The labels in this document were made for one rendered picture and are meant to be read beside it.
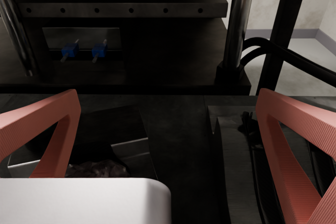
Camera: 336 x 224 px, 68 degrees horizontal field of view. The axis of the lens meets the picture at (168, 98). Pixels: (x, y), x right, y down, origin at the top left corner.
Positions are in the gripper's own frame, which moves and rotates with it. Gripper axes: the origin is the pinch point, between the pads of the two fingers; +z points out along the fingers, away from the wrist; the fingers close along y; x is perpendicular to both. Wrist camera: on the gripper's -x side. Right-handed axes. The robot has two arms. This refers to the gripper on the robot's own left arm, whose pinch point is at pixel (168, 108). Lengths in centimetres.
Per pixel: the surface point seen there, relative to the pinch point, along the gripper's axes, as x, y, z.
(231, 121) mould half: 25.9, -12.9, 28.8
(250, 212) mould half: 31.2, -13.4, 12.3
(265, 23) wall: 95, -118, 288
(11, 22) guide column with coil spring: 19, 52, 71
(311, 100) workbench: 39, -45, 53
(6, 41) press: 39, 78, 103
